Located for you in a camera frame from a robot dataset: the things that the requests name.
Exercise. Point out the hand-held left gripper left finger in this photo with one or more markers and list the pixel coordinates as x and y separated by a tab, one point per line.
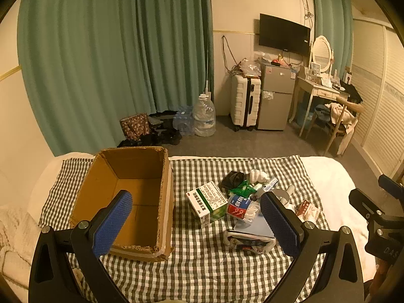
115	224

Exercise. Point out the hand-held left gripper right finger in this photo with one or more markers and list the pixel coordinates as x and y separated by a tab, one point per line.
281	224

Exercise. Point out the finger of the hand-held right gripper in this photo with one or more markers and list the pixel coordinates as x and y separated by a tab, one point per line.
364	203
393	185

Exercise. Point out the grey blue phone case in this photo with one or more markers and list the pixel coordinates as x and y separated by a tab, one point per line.
252	227

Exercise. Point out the brown cardboard box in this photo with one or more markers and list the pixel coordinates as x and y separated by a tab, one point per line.
104	176

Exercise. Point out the person's right hand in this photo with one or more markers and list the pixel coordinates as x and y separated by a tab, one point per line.
378	277

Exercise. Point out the grey tape roll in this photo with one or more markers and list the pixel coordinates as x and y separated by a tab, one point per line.
279	195

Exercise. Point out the small red white box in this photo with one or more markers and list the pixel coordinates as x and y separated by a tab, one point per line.
307	210

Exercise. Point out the white cylinder roll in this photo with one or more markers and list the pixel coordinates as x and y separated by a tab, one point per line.
289	191

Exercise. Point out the white bed duvet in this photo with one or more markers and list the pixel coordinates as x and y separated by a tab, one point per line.
331	180

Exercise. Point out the red blue plastic packet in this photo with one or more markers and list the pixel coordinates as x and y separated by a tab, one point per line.
240	206

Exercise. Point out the green packet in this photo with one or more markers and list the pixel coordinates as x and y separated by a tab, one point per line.
243	189

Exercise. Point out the white plastic bag bundle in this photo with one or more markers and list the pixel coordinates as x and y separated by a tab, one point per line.
257	175

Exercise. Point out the black pouch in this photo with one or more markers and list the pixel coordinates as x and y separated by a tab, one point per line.
232	180

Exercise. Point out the green white medicine box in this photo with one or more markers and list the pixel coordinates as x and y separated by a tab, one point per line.
205	202

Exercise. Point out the white louvered wardrobe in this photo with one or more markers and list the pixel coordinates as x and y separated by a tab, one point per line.
378	101

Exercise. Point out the cream garment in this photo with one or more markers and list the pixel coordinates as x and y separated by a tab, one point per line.
342	115

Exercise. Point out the wooden chair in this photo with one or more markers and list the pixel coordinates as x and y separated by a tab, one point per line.
350	107

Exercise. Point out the green white checked cloth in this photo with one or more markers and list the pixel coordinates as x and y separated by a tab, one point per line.
195	274

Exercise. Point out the brown patterned bag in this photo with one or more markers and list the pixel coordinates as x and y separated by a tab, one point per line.
134	127

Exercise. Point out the pile of dark clothes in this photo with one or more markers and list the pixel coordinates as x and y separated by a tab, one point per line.
167	135

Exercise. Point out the black bag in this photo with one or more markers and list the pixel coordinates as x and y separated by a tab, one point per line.
352	91

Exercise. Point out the blue bin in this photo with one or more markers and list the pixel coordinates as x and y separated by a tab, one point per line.
304	113

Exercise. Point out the silver fridge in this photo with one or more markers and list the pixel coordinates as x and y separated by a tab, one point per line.
276	101

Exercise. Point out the white dressing table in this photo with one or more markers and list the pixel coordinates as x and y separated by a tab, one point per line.
315	88

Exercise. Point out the pack of water bottles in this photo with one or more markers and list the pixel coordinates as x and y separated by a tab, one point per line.
183	120

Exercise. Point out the white suitcase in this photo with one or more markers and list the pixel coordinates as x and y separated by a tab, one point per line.
241	101

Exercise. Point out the large clear water jug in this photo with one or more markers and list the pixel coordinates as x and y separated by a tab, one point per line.
204	116

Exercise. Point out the white oval mirror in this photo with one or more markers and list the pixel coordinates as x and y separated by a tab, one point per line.
322	52

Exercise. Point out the clear plastic bags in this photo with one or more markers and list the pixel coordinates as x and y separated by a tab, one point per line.
249	68

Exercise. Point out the wide green curtain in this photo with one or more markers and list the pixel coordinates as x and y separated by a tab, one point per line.
94	53

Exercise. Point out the narrow green curtain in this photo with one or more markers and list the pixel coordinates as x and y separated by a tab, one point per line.
328	12

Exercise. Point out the black wall television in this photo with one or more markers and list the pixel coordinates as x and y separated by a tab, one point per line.
284	34

